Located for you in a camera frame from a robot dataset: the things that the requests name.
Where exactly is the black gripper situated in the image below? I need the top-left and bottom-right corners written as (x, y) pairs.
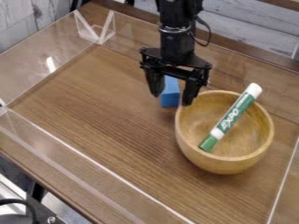
top-left (140, 25), bottom-right (211, 106)

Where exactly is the blue rectangular block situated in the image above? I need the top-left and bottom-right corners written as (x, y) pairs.
top-left (160, 76), bottom-right (180, 108)

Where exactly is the brown wooden bowl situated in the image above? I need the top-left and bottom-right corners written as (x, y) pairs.
top-left (175, 90), bottom-right (275, 175)

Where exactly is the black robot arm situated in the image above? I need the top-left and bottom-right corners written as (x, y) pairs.
top-left (139, 0), bottom-right (212, 106)

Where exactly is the green white Expo marker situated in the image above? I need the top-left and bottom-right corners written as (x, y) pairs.
top-left (197, 83), bottom-right (263, 152)

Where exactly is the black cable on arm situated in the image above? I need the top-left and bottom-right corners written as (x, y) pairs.
top-left (191, 16), bottom-right (213, 47)

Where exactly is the clear acrylic corner bracket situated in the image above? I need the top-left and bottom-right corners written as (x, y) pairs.
top-left (73, 10), bottom-right (116, 45)

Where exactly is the black metal table frame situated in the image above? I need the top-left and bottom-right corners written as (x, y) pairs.
top-left (0, 156), bottom-right (67, 224)

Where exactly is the black cable bottom left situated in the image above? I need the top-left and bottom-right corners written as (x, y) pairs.
top-left (0, 197), bottom-right (43, 224)

